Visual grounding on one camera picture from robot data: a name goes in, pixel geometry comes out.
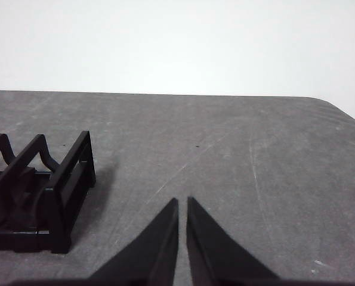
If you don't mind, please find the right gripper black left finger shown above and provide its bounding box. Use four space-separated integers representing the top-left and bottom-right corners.
87 197 180 286

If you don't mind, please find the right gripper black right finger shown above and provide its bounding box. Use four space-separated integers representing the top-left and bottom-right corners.
185 196 282 286

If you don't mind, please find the black plastic plate rack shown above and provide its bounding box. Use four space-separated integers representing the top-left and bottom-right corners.
0 130 97 254

